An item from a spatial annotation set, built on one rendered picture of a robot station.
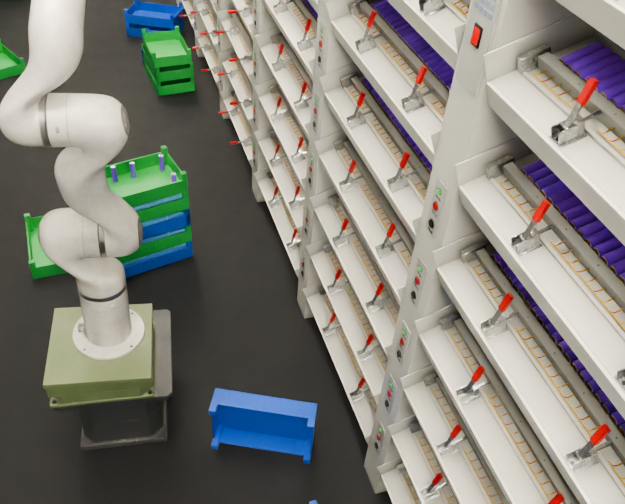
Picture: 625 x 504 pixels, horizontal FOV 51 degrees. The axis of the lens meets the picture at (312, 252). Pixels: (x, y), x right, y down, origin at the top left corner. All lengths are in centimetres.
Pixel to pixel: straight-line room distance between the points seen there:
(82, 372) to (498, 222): 115
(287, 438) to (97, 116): 120
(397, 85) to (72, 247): 82
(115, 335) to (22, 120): 73
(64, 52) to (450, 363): 94
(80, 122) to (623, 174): 90
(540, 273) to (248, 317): 151
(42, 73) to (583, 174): 88
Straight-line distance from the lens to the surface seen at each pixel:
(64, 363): 186
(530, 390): 116
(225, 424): 211
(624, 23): 86
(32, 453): 218
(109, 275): 170
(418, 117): 135
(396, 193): 147
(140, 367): 182
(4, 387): 235
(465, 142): 116
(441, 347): 143
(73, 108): 130
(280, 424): 205
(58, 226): 160
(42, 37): 124
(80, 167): 139
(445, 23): 125
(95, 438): 211
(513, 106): 104
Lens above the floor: 179
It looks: 42 degrees down
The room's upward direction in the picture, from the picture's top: 5 degrees clockwise
